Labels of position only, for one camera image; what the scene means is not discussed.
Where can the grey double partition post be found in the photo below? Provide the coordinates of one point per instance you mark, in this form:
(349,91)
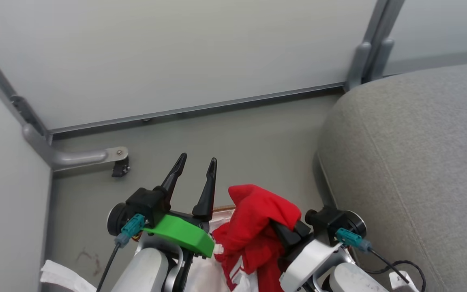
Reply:
(373,44)

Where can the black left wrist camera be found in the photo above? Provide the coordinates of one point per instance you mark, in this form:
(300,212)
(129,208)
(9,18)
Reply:
(116,219)

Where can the red garment with white stripes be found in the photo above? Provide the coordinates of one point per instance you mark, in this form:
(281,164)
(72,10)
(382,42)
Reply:
(253,219)

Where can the grey fabric sofa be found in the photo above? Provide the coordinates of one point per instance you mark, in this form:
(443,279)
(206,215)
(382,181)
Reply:
(412,162)

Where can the black caster wheel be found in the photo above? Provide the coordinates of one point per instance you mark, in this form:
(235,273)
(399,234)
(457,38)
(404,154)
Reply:
(121,168)

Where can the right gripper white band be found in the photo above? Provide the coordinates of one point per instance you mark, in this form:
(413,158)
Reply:
(310,259)

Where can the white fabric piece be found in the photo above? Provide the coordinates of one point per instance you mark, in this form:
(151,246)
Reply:
(61,275)

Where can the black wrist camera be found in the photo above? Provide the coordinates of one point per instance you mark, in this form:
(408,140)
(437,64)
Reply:
(116,219)
(355,222)

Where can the small white tag block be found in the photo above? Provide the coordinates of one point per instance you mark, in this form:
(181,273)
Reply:
(401,282)

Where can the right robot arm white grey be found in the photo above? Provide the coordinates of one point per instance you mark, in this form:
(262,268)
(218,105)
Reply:
(353,280)

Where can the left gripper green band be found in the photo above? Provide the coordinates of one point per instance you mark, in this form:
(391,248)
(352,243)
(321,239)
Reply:
(181,233)

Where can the grey corner partition post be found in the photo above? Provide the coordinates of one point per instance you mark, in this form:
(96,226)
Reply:
(2,79)

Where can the grey partition bottom rail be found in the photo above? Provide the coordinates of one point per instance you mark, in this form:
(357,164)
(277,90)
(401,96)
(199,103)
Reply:
(197,108)

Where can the grey metal partition foot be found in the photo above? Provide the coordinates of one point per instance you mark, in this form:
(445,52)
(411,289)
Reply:
(75,156)

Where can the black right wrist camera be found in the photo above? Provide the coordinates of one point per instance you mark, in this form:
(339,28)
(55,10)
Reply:
(355,222)

